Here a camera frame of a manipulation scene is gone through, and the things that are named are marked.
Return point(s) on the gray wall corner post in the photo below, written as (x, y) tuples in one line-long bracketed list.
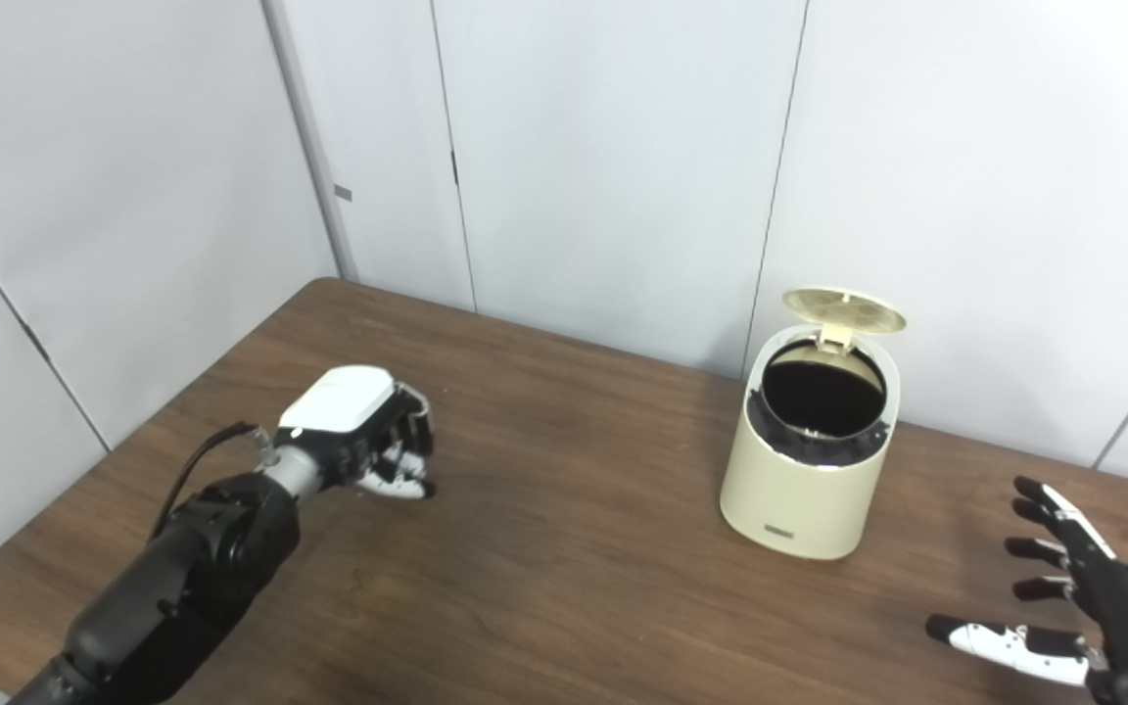
[(305, 137)]

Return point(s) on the cream round bin lid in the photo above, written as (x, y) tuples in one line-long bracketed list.
[(843, 308)]

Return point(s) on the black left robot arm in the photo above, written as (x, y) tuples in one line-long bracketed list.
[(192, 568)]

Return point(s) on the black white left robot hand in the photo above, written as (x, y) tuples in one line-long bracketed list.
[(344, 401)]

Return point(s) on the cream-colored cylindrical bin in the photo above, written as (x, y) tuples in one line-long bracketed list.
[(799, 499)]

